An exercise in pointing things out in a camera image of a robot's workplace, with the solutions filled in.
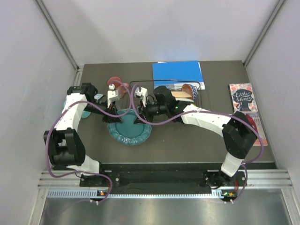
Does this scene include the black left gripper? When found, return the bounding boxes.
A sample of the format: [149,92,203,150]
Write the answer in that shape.
[84,98,123,123]

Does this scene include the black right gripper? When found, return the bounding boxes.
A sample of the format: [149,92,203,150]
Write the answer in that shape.
[133,99,168,125]

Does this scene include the teal scalloped plate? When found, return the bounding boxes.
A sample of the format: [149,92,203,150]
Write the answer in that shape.
[107,109,152,146]

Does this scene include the black wire dish rack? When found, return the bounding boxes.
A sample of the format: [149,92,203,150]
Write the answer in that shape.
[126,80,203,118]

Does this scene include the peach bird plate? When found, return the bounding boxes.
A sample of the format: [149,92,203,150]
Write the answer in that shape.
[171,91,192,98]

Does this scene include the white watermelon plate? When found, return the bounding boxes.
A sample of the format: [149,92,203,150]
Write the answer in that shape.
[176,98,194,103]

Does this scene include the red patterned small bowl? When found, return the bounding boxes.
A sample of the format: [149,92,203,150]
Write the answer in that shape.
[181,83,198,100]

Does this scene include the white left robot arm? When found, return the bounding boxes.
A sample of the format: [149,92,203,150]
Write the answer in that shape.
[44,83,121,186]

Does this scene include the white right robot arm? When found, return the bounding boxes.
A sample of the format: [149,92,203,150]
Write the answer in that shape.
[130,85,259,186]

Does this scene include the teal cat ear headphones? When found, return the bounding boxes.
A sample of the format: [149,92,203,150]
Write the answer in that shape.
[62,93,91,119]

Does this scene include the pink ghost mug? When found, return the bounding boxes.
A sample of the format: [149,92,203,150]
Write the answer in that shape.
[107,76,129,98]

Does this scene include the blue folder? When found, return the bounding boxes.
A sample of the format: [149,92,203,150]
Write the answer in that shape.
[152,61,205,90]

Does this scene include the Little Women book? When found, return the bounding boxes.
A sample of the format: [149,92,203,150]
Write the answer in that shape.
[229,83,258,113]

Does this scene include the red illustrated book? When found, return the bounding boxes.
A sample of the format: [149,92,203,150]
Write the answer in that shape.
[246,113,268,146]

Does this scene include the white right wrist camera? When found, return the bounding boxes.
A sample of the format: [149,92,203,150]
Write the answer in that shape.
[134,87,148,107]

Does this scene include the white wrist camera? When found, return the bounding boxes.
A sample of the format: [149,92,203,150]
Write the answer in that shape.
[107,84,120,108]
[134,87,148,107]

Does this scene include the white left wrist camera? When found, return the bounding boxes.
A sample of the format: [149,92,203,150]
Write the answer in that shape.
[107,84,120,108]

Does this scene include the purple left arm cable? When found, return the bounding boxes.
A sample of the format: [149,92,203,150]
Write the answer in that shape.
[45,80,135,204]

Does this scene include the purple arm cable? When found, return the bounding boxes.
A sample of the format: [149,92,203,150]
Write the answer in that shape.
[45,80,135,204]
[131,85,264,204]

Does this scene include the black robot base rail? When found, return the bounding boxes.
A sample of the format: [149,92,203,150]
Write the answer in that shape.
[79,163,246,195]

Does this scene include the white slotted cable duct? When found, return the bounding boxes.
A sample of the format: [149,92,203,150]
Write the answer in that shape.
[48,187,237,199]

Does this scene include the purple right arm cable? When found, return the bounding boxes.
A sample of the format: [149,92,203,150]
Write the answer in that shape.
[131,85,264,204]

